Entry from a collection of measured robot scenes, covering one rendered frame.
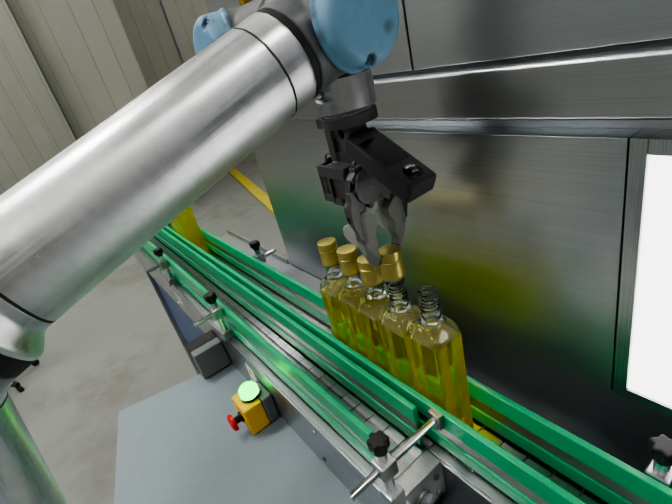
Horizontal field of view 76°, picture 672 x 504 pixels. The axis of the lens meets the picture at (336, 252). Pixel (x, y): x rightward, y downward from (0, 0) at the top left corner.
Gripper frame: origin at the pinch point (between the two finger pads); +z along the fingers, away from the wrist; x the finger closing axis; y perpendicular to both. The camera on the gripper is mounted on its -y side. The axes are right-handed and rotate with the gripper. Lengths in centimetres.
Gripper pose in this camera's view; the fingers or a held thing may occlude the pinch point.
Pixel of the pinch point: (388, 253)
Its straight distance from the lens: 61.5
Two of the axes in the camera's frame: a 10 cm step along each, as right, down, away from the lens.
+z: 2.4, 8.7, 4.4
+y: -5.9, -2.3, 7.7
